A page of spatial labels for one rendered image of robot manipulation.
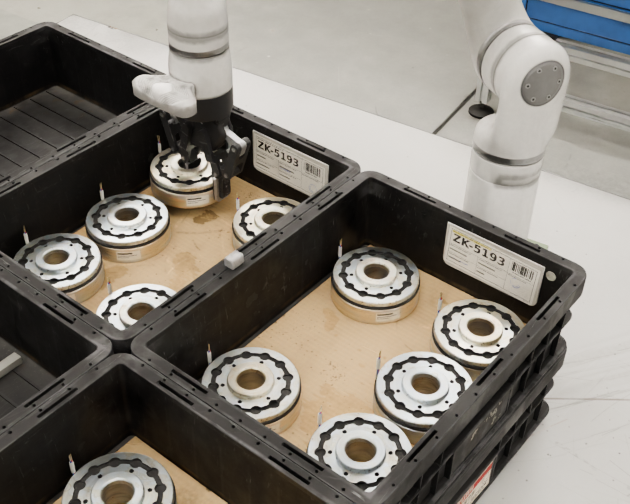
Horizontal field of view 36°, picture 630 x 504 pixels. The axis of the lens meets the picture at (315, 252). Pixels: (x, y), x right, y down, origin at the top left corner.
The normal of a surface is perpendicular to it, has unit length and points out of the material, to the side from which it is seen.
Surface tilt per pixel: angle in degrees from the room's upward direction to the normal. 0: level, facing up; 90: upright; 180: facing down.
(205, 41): 90
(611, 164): 0
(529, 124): 90
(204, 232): 0
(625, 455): 0
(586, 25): 90
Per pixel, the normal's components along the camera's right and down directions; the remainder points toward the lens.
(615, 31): -0.52, 0.54
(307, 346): 0.02, -0.77
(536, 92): 0.31, 0.63
